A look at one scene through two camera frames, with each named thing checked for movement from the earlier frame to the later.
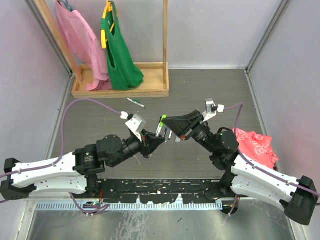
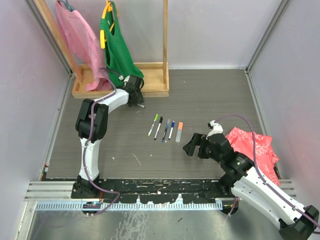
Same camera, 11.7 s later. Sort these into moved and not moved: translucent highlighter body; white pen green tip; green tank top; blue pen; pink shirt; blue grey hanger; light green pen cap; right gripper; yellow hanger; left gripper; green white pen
Moved: light green pen cap; right gripper; white pen green tip; left gripper
Not moved: pink shirt; yellow hanger; green white pen; blue grey hanger; green tank top; translucent highlighter body; blue pen
